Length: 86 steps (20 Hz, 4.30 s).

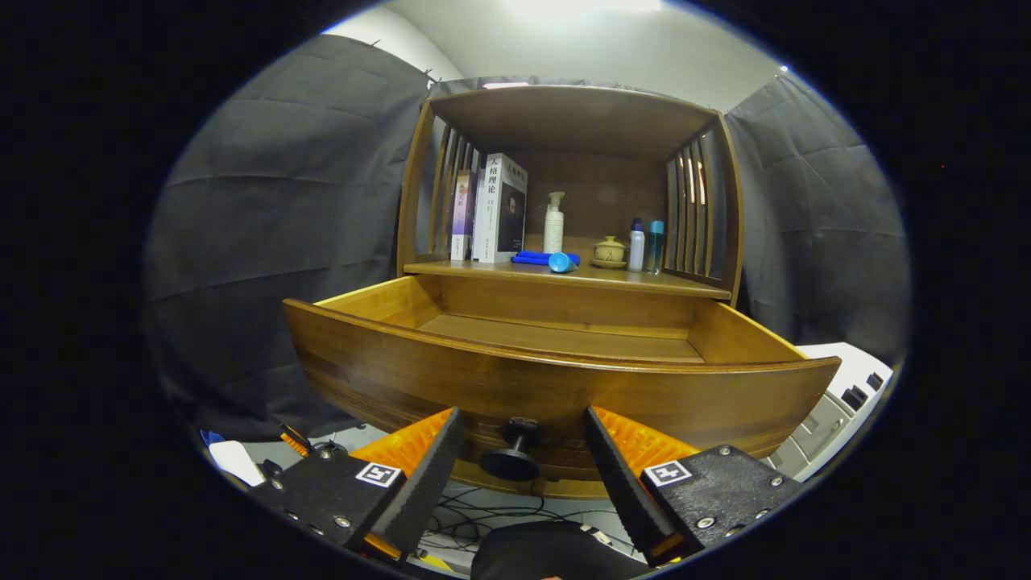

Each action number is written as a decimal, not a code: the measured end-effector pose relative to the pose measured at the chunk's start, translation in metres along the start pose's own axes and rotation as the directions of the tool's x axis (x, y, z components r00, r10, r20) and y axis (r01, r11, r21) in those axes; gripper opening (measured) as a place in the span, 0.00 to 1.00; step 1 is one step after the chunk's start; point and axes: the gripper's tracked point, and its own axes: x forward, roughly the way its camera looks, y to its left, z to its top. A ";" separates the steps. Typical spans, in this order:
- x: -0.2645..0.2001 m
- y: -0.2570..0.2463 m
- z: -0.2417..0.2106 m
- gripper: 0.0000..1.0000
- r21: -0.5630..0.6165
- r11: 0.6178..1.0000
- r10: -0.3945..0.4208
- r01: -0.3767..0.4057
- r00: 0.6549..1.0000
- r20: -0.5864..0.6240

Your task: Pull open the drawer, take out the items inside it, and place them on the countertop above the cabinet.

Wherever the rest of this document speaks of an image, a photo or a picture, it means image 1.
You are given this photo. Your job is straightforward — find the black cables on floor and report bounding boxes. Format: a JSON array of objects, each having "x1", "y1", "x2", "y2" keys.
[{"x1": 415, "y1": 483, "x2": 637, "y2": 565}]

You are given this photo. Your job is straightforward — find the white metal drawer unit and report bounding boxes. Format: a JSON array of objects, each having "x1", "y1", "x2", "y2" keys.
[{"x1": 761, "y1": 342, "x2": 895, "y2": 483}]

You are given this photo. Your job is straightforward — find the black backdrop cloth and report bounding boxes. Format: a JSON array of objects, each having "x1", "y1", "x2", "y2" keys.
[{"x1": 145, "y1": 32, "x2": 911, "y2": 444}]

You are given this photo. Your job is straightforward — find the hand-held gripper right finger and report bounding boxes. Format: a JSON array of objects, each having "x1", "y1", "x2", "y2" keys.
[{"x1": 584, "y1": 405, "x2": 806, "y2": 567}]

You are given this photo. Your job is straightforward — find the wooden countertop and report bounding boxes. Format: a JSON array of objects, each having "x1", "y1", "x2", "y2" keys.
[{"x1": 403, "y1": 234, "x2": 732, "y2": 300}]

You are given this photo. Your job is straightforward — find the orange and black device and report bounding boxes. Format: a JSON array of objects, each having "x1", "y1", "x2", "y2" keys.
[{"x1": 278, "y1": 423, "x2": 349, "y2": 460}]

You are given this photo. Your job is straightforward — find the person's dark clothed leg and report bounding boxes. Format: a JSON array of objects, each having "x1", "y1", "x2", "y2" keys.
[{"x1": 471, "y1": 521, "x2": 649, "y2": 580}]

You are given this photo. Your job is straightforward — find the white object on floor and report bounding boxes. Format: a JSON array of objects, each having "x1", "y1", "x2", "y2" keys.
[{"x1": 208, "y1": 439, "x2": 267, "y2": 487}]

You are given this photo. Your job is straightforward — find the beige lidded teacup with saucer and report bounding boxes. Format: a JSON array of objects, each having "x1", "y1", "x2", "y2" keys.
[{"x1": 590, "y1": 235, "x2": 628, "y2": 270}]

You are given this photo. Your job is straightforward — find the thin purple book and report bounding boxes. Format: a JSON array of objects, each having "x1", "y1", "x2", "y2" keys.
[{"x1": 450, "y1": 170, "x2": 478, "y2": 261}]

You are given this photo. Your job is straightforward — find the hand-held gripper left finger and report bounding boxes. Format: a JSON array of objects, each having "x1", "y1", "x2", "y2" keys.
[{"x1": 259, "y1": 407, "x2": 466, "y2": 562}]

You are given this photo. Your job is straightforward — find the black round drawer knob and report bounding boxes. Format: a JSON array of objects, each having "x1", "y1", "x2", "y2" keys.
[{"x1": 480, "y1": 416, "x2": 542, "y2": 483}]

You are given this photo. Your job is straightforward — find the white pump bottle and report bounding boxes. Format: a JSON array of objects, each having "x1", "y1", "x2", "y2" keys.
[{"x1": 543, "y1": 192, "x2": 566, "y2": 255}]

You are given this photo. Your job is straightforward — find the thick white book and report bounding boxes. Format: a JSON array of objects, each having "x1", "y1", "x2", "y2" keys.
[{"x1": 471, "y1": 153, "x2": 529, "y2": 264}]

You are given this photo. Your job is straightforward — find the brown wooden drawer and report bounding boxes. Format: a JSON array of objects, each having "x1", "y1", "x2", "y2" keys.
[{"x1": 282, "y1": 274, "x2": 843, "y2": 500}]

